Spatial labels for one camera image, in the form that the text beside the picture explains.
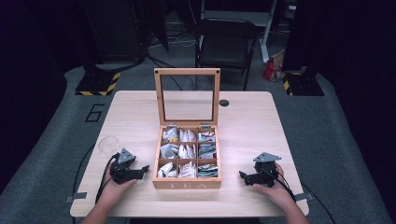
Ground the left hand-held gripper black cable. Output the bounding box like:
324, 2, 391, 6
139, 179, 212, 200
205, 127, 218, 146
94, 152, 121, 205

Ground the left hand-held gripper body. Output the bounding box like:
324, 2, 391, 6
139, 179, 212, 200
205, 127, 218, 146
109, 147, 142, 185

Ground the clear glass cup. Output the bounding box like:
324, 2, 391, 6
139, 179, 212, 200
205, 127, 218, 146
98, 135, 120, 157

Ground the grey tape strip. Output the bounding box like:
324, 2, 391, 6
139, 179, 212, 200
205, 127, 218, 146
64, 191, 89, 204
293, 192, 314, 202

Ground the black folding chair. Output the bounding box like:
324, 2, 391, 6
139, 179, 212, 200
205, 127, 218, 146
194, 17, 260, 91

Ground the black yellow striped stand base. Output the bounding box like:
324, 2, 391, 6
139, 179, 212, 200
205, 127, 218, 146
75, 71, 122, 97
280, 70, 325, 97

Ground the thin black cable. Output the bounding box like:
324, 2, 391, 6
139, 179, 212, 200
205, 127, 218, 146
71, 143, 96, 224

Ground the person's right hand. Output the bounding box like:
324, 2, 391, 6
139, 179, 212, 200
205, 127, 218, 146
252, 161, 297, 213

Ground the right hand-held gripper black cable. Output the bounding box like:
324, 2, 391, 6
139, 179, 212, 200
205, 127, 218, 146
266, 167, 338, 224

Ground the group of teal striped tea bags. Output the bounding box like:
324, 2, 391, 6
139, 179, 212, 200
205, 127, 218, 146
197, 130, 219, 178

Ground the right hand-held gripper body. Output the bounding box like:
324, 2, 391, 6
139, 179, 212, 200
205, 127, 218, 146
252, 151, 283, 189

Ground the red snack bag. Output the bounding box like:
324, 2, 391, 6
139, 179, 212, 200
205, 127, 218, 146
262, 49, 286, 83

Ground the group of grey white tea bags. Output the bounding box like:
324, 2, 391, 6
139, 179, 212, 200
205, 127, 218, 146
157, 127, 179, 179

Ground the group of white red tea bags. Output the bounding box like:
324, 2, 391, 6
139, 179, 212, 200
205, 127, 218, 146
177, 128, 198, 179

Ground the wooden tea box with lid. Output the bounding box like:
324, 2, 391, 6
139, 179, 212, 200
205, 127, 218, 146
151, 67, 223, 190

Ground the hand-held gripper black cable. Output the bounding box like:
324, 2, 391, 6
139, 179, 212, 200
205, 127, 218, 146
94, 152, 121, 205
266, 167, 338, 224

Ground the person's left hand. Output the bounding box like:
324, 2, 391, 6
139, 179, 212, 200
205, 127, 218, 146
101, 169, 138, 203

